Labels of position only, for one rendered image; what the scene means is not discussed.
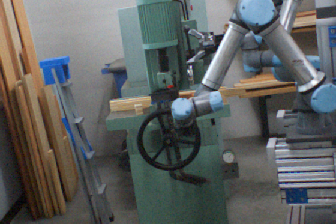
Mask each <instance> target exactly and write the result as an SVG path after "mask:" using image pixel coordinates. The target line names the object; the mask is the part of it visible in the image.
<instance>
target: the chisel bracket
mask: <svg viewBox="0 0 336 224"><path fill-rule="evenodd" d="M172 74H173V73H172V69H169V71H164V72H159V71H158V73H157V79H158V87H159V88H165V89H168V86H170V85H173V75H172ZM163 79H165V80H166V83H162V80H163Z"/></svg>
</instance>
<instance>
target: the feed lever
mask: <svg viewBox="0 0 336 224"><path fill-rule="evenodd" d="M182 30H183V32H184V33H185V34H186V38H187V44H188V50H186V51H185V53H186V57H187V61H188V60H189V59H191V58H193V57H194V56H196V51H195V50H194V49H192V50H191V44H190V38H189V34H188V33H189V31H190V27H189V26H188V25H185V26H183V28H182Z"/></svg>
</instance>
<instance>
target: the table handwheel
mask: <svg viewBox="0 0 336 224"><path fill-rule="evenodd" d="M160 115H172V108H163V109H159V110H155V111H153V112H152V113H151V114H149V115H148V116H147V117H146V118H145V119H144V120H143V121H142V123H141V124H140V126H139V129H138V131H137V139H136V140H137V147H138V150H139V153H140V154H141V156H142V157H143V159H144V160H145V161H146V162H147V163H149V164H150V165H151V166H153V167H154V168H156V169H159V170H162V171H176V170H179V169H182V168H184V167H186V166H188V165H189V164H190V163H191V162H192V161H193V160H194V159H195V158H196V156H197V153H198V152H199V149H200V143H201V136H200V131H199V128H198V126H197V124H195V131H196V135H195V134H194V135H195V141H188V140H183V139H176V138H175V135H174V134H173V133H171V132H170V129H166V128H165V126H164V124H163V122H162V120H161V117H160ZM156 117H157V120H158V122H159V124H160V126H161V129H162V131H163V133H164V135H163V137H162V140H161V141H162V146H161V147H160V148H159V150H158V151H157V152H156V153H155V155H154V156H153V158H151V157H150V156H149V155H148V153H147V152H146V150H145V147H144V145H143V133H144V131H145V129H146V126H147V125H148V124H149V123H150V122H151V121H152V120H153V119H154V118H156ZM175 142H176V143H183V144H192V145H194V148H193V151H192V152H191V154H190V155H189V156H188V157H187V158H186V159H185V160H184V161H182V162H180V163H177V164H174V165H164V164H161V163H158V162H156V161H155V159H156V158H157V157H158V155H159V154H160V153H161V152H162V150H164V148H165V147H172V146H173V145H174V144H175Z"/></svg>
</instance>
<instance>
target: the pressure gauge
mask: <svg viewBox="0 0 336 224"><path fill-rule="evenodd" d="M222 159H223V161H224V162H225V163H228V166H231V165H232V164H231V163H233V162H234V161H235V159H236V156H235V153H234V151H233V150H230V149H227V150H224V151H223V153H222Z"/></svg>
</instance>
